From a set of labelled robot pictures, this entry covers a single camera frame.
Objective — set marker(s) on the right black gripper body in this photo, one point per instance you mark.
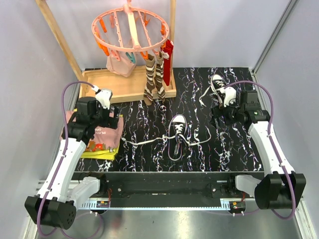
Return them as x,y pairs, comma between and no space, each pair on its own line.
231,114

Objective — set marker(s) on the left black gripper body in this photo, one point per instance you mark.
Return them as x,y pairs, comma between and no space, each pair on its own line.
102,118

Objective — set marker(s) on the black sneaker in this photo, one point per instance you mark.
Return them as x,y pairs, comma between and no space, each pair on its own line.
176,129
217,85

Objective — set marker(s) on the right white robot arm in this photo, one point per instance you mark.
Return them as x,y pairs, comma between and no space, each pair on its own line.
281,187

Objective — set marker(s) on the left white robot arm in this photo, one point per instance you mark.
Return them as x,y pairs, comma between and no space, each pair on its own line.
55,204

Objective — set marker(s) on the pink folded t-shirt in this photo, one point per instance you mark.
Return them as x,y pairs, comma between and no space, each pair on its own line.
106,138

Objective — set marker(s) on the yellow folded t-shirt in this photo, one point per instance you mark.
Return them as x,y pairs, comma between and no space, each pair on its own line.
108,154

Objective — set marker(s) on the pink cloth hanging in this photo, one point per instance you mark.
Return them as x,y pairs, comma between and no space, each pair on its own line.
123,67

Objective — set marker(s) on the black marble pattern mat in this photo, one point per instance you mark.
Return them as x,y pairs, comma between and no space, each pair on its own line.
227,148

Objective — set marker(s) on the brown striped sock right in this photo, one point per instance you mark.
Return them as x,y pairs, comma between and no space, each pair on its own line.
159,76

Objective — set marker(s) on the brown striped sock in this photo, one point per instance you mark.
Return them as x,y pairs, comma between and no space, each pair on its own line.
159,76
150,69

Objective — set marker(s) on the brown striped sock left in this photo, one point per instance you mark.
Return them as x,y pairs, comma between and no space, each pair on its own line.
150,69

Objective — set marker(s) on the red sock hanging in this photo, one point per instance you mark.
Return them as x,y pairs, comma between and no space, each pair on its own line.
168,49

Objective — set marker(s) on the pink round clip hanger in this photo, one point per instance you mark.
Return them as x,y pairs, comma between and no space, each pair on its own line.
125,30

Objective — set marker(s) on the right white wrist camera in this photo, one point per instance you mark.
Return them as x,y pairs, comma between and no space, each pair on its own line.
230,96

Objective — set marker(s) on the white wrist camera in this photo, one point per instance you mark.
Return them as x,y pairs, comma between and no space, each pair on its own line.
230,96
104,96

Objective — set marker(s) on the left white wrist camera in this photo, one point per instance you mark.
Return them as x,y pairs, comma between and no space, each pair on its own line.
104,96

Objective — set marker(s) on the wooden rack frame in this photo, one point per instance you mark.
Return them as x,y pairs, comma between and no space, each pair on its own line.
125,89

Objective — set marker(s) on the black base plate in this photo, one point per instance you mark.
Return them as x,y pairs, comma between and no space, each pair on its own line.
125,185

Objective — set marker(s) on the aluminium rail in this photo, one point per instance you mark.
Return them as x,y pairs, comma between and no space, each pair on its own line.
162,202

